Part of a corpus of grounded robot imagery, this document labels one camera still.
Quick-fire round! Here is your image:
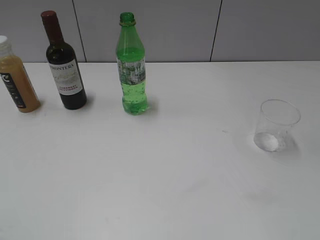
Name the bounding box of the green sprite bottle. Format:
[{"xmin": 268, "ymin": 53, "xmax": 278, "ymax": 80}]
[{"xmin": 115, "ymin": 12, "xmax": 148, "ymax": 116}]

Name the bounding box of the transparent plastic cup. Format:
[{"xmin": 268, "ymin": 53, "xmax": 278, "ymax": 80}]
[{"xmin": 253, "ymin": 99, "xmax": 301, "ymax": 152}]

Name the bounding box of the dark red wine bottle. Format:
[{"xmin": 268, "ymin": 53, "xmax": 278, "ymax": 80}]
[{"xmin": 41, "ymin": 10, "xmax": 87, "ymax": 110}]

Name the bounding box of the orange juice bottle white cap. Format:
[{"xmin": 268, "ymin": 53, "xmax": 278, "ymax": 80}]
[{"xmin": 0, "ymin": 35, "xmax": 41, "ymax": 113}]

